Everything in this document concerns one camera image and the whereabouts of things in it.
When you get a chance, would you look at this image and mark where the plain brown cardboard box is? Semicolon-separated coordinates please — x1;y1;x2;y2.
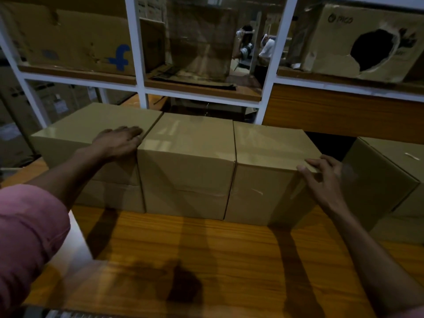
136;112;236;221
30;102;163;214
341;136;424;244
223;121;324;229

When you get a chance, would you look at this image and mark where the crumpled brown cardboard box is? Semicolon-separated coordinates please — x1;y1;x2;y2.
151;4;239;90

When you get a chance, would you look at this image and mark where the person's left forearm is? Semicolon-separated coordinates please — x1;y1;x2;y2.
26;147;106;211

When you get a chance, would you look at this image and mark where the wooden drawer panel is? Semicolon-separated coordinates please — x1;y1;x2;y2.
263;83;424;144

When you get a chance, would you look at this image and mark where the pink right shirt sleeve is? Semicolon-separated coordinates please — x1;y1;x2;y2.
394;304;424;318

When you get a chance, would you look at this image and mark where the person's left hand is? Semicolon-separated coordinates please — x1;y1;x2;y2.
79;125;144;162

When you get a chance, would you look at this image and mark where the person's right hand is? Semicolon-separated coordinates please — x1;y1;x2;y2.
296;155;350;217

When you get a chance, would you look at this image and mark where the stack of large appliance cartons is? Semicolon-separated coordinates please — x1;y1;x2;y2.
0;53;136;169

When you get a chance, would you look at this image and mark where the Pico box with hole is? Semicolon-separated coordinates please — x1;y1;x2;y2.
286;3;424;83

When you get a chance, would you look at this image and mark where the pink left shirt sleeve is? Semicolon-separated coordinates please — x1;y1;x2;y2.
0;184;71;318

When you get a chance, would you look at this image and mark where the pink shirt sleeve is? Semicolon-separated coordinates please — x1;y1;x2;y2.
0;184;71;318
394;304;424;318

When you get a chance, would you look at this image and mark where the white metal shelf rack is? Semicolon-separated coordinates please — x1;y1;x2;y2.
0;0;424;129

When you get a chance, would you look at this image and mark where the person's right forearm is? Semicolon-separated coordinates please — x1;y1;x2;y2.
326;205;424;318

